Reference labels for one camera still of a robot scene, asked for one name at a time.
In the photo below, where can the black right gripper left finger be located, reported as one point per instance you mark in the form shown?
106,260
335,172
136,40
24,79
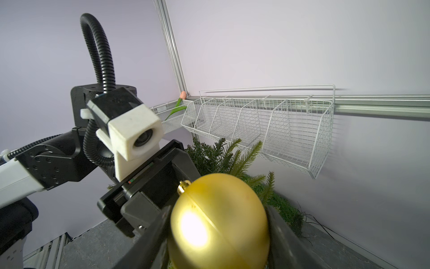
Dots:
151,250

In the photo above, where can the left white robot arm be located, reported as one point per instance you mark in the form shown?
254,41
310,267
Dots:
50,162

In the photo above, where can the long white wire basket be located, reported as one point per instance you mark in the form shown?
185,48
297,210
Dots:
294,123

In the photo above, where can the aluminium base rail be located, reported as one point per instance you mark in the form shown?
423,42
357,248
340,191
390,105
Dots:
49,255

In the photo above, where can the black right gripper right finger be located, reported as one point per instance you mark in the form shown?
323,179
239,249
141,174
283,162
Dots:
286,250

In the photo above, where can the pink artificial tulip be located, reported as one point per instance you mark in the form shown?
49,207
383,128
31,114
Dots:
179,106

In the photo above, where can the small white mesh basket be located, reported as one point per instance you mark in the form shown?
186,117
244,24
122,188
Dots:
174,122

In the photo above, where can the gold ball ornament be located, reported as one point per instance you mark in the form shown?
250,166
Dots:
218,222

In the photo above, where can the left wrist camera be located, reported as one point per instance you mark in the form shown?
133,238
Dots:
122,132

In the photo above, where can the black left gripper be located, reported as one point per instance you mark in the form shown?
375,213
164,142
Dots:
134,203

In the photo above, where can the small green christmas tree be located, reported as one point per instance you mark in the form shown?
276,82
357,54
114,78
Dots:
228,158

